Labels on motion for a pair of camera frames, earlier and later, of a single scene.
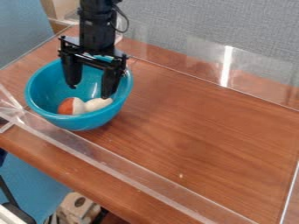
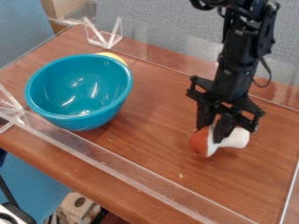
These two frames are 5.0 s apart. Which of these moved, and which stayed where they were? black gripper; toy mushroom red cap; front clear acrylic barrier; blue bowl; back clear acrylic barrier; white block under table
Moved: black gripper; toy mushroom red cap
Stayed: front clear acrylic barrier; back clear acrylic barrier; blue bowl; white block under table
